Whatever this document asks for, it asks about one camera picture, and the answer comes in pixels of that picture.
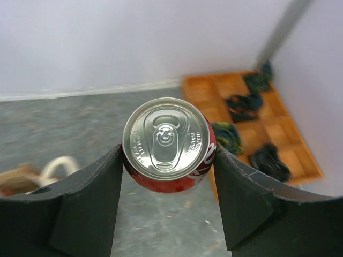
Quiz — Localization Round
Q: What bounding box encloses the rolled black sock upper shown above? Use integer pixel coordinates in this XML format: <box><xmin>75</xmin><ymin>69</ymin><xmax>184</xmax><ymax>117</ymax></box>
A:
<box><xmin>225</xmin><ymin>92</ymin><xmax>263</xmax><ymax>123</ymax></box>

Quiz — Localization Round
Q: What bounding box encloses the red soda can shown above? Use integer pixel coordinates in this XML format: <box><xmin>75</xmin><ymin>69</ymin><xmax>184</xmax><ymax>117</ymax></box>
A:
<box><xmin>122</xmin><ymin>97</ymin><xmax>217</xmax><ymax>193</ymax></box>

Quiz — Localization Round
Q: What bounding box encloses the rolled sock corner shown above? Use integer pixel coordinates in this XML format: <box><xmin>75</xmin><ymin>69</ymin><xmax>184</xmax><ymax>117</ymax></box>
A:
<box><xmin>243</xmin><ymin>61</ymin><xmax>273</xmax><ymax>92</ymax></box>

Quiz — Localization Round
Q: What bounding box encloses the rolled black sock lower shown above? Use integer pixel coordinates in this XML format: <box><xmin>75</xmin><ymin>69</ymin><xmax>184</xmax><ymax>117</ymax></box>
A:
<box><xmin>248</xmin><ymin>143</ymin><xmax>291</xmax><ymax>183</ymax></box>

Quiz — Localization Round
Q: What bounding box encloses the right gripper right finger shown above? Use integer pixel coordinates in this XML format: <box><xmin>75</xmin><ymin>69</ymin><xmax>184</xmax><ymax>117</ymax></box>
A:
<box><xmin>214</xmin><ymin>147</ymin><xmax>342</xmax><ymax>256</ymax></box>

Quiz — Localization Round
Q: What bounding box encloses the rolled green blue sock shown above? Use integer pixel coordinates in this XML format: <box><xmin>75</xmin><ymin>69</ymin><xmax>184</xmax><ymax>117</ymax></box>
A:
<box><xmin>211</xmin><ymin>122</ymin><xmax>243</xmax><ymax>155</ymax></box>

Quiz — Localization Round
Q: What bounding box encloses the brown paper bag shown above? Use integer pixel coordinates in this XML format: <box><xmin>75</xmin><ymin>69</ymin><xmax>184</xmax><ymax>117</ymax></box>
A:
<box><xmin>1</xmin><ymin>156</ymin><xmax>80</xmax><ymax>197</ymax></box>

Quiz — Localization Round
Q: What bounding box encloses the orange compartment tray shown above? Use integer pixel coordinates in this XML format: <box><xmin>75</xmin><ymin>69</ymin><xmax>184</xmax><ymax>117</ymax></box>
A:
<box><xmin>183</xmin><ymin>71</ymin><xmax>323</xmax><ymax>185</ymax></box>

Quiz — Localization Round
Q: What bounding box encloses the right corner aluminium post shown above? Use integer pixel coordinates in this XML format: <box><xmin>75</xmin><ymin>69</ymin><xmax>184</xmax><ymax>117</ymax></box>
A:
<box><xmin>252</xmin><ymin>0</ymin><xmax>315</xmax><ymax>69</ymax></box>

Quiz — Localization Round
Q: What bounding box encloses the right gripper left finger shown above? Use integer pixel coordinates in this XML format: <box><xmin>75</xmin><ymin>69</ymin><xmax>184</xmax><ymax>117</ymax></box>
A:
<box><xmin>1</xmin><ymin>145</ymin><xmax>123</xmax><ymax>256</ymax></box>

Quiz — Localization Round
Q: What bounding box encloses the rolled black sock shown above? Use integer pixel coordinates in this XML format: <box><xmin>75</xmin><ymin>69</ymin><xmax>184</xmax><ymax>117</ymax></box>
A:
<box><xmin>225</xmin><ymin>92</ymin><xmax>263</xmax><ymax>123</ymax></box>
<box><xmin>248</xmin><ymin>143</ymin><xmax>291</xmax><ymax>183</ymax></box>

